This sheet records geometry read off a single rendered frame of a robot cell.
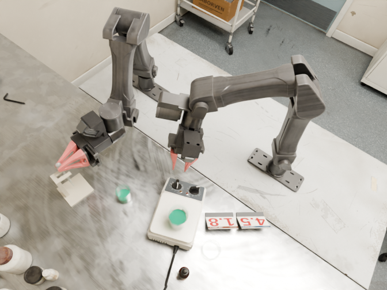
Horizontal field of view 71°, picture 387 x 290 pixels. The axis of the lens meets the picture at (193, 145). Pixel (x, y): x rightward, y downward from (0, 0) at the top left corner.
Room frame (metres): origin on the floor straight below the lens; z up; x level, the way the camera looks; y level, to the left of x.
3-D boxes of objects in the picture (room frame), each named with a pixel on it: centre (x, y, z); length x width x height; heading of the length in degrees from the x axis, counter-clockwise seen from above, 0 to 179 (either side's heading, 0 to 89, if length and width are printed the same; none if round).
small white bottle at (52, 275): (0.04, 0.29, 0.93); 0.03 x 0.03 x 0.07
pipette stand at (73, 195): (0.28, 0.33, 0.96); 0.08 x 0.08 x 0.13; 55
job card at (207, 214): (0.27, -0.13, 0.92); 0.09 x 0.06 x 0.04; 103
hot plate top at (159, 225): (0.23, 0.01, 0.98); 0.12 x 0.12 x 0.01; 85
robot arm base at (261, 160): (0.50, -0.30, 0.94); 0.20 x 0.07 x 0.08; 64
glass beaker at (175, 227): (0.22, 0.00, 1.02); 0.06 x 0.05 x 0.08; 175
